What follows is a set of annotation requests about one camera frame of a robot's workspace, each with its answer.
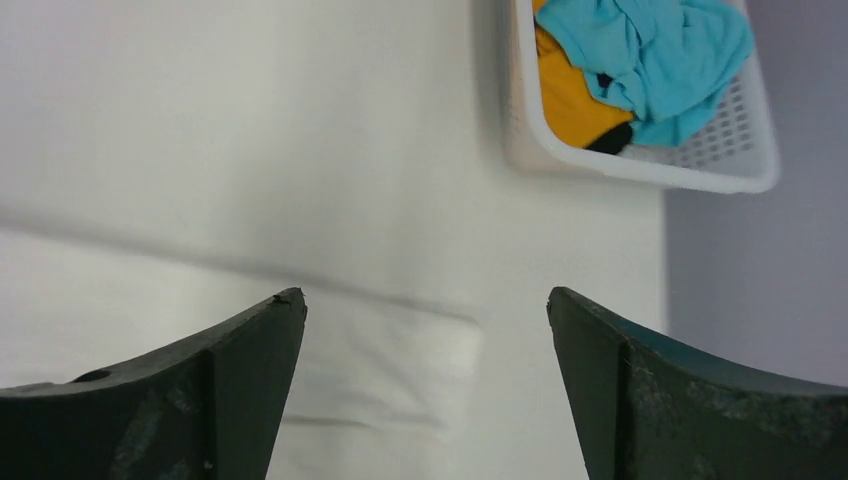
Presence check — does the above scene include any white plastic basket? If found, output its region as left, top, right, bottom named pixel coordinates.
left=499, top=1, right=780, bottom=194

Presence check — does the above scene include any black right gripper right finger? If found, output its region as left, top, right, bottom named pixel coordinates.
left=547, top=287, right=847, bottom=479

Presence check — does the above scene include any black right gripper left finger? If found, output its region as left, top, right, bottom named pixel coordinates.
left=1, top=288, right=307, bottom=479

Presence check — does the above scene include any orange t-shirt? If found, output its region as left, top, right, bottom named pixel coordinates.
left=532, top=1, right=634, bottom=155

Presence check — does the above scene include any teal t-shirt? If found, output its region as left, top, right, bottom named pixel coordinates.
left=534, top=0, right=755, bottom=147

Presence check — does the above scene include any white t-shirt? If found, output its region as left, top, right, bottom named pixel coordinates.
left=1, top=232, right=483, bottom=479

